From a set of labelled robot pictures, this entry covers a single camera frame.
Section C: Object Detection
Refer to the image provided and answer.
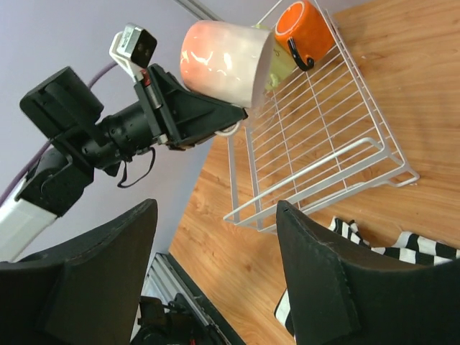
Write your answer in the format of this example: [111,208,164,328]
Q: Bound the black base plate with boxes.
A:
[131,253,245,345]

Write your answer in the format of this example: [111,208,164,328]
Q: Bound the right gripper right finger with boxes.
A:
[275,201,459,344]

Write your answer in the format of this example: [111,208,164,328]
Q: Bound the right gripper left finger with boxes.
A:
[1,199,158,344]

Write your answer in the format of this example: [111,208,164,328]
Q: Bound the black white striped cloth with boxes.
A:
[273,215,460,337]

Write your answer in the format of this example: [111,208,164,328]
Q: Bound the large pink mug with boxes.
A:
[179,19,276,137]

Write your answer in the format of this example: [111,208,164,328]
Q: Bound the light green mug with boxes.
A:
[264,40,297,91]

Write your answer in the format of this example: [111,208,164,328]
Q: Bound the orange mug black handle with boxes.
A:
[275,1,335,71]

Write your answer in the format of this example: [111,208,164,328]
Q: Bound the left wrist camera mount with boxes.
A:
[109,23,157,83]

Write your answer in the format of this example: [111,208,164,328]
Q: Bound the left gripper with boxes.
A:
[82,63,248,169]

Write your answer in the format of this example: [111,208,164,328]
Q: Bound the white wire dish rack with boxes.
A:
[224,9,419,233]

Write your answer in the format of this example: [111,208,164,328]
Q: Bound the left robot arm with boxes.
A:
[1,64,248,262]

